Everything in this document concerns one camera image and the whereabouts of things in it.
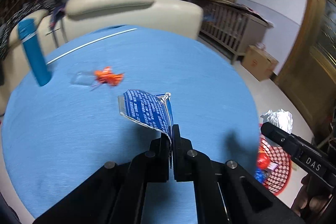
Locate white paper ball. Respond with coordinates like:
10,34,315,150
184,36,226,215
260,109,293,134

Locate blue foil snack wrapper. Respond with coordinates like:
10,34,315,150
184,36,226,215
118,89,174,141

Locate red plastic bag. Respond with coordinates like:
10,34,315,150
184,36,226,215
257,152,270,170

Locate blue plastic bag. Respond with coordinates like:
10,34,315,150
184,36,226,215
254,168,267,184

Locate red mesh trash basket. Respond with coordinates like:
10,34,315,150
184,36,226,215
258,134,291,196

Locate person's right hand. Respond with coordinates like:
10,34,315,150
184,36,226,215
291,174,327,217

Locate wooden door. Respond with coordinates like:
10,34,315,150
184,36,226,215
275,0,335,135

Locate brown cardboard box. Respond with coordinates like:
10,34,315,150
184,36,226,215
241,46,278,81

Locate orange crumpled wrapper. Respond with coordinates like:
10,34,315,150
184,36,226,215
92,67,124,88

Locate blue towel table cover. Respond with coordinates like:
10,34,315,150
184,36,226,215
2,26,259,217

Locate clear plastic packaging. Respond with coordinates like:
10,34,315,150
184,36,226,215
71,72,96,86

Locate wooden baby crib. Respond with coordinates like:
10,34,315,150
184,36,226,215
193,0,273,63

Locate white thin stick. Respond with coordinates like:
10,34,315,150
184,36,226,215
46,28,137,65

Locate cream leather sofa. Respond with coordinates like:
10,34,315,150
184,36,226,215
0,0,204,115

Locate blue thermos bottle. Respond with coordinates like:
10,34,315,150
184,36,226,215
18,18,52,86

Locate dark clothes on sofa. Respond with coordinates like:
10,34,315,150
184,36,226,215
1,0,66,61

